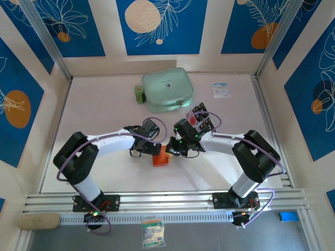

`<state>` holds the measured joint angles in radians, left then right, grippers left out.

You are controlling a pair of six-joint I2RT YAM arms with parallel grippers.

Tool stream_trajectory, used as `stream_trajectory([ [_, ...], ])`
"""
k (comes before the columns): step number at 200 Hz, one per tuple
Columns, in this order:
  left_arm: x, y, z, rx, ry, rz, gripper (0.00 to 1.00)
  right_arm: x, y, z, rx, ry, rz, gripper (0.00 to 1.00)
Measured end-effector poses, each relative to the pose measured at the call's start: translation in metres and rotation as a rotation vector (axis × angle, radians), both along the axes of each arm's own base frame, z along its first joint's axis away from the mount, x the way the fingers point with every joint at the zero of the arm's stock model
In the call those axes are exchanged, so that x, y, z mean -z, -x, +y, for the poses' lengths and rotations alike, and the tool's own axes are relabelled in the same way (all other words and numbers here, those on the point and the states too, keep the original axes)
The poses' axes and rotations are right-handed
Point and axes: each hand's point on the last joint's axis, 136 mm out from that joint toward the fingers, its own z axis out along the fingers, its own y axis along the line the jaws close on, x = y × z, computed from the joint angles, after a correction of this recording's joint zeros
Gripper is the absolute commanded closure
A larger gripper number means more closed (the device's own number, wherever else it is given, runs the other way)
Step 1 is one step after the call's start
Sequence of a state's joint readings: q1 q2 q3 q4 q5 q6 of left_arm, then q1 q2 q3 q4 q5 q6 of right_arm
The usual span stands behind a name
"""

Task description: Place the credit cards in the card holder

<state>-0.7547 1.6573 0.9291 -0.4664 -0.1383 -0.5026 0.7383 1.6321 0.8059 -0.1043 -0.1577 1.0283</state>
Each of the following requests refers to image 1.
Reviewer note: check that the mint green zip pouch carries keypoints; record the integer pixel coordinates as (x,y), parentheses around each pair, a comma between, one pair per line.
(165,78)

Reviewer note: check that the beige foam pad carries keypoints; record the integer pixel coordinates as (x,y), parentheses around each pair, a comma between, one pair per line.
(39,221)

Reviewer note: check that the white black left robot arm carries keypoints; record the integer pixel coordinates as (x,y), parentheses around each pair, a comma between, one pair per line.
(115,141)

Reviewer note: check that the green cylinder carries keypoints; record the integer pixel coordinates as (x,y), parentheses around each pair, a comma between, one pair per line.
(139,94)

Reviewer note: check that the green white plastic packet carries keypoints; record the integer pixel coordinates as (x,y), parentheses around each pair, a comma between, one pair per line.
(153,232)

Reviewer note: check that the blue sponge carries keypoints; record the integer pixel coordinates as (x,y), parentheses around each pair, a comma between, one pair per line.
(288,216)

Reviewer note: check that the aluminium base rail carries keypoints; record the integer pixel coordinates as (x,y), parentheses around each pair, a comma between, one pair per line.
(167,200)

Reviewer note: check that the clear plastic card tray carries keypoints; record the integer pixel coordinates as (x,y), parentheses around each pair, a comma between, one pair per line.
(215,128)

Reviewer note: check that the white card with red circle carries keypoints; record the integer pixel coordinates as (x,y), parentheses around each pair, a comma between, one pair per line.
(192,119)

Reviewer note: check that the aluminium side rail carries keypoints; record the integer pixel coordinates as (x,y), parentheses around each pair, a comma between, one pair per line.
(270,130)
(56,130)

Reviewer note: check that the black electronics bracket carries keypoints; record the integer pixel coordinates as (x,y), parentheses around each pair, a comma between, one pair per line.
(239,221)
(90,219)

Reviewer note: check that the aluminium frame post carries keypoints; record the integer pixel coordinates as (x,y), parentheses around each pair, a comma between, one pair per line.
(278,39)
(49,39)

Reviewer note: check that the orange card holder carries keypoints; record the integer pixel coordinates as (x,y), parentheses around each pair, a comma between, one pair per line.
(160,160)

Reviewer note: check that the white blue sachet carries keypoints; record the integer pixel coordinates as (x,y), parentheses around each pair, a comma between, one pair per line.
(221,90)

